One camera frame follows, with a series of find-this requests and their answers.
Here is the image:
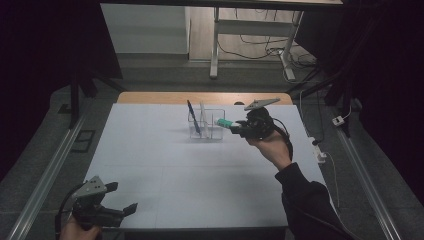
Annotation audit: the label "wooden table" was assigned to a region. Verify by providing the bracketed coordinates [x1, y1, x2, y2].
[117, 92, 294, 106]

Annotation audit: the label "aluminium rail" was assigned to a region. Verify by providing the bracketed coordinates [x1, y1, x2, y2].
[6, 113, 88, 240]
[335, 128, 405, 240]

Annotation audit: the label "white cabinet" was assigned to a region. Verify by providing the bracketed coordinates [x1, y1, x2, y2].
[99, 3, 192, 56]

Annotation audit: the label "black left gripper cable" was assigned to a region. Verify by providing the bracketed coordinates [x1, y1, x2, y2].
[54, 182, 87, 240]

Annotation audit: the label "white cable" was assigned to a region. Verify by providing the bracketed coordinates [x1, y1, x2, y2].
[324, 151, 343, 209]

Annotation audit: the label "white-legged desk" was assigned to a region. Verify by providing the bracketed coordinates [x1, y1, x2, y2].
[209, 6, 305, 82]

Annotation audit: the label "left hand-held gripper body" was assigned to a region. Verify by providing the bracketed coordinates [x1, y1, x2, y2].
[70, 175, 127, 230]

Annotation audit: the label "person's right hand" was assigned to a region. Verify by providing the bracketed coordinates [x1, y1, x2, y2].
[245, 129, 293, 172]

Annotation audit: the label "blue pen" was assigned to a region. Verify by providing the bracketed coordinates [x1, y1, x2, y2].
[186, 99, 203, 138]

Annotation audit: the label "white foam board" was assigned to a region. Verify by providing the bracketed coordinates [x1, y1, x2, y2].
[84, 103, 329, 232]

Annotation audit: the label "black floor cables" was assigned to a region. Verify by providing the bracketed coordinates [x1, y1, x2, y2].
[217, 8, 319, 85]

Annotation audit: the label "black metal stand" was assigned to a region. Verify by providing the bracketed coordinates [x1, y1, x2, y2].
[286, 19, 378, 138]
[68, 64, 126, 130]

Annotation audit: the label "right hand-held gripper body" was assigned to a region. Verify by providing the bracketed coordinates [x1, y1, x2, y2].
[242, 97, 282, 140]

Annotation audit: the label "green and white glue stick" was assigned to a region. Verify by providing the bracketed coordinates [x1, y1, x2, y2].
[215, 118, 240, 130]

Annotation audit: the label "white power strip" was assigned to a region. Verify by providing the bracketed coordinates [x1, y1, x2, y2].
[307, 136, 328, 165]

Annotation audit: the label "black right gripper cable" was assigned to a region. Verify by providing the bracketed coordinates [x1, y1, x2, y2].
[271, 117, 295, 162]

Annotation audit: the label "person's left hand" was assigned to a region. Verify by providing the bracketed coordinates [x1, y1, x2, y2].
[59, 215, 102, 240]

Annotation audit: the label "clear plastic organizer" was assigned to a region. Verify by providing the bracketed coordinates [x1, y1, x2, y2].
[187, 108, 227, 141]

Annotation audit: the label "dark curtain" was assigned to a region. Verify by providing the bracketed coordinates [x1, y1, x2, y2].
[0, 0, 123, 183]
[294, 0, 424, 204]

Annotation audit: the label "black floor frame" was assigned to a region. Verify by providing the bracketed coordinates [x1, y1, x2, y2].
[70, 129, 97, 154]

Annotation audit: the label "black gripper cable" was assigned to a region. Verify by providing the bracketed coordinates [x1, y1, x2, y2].
[54, 182, 87, 240]
[271, 117, 295, 162]

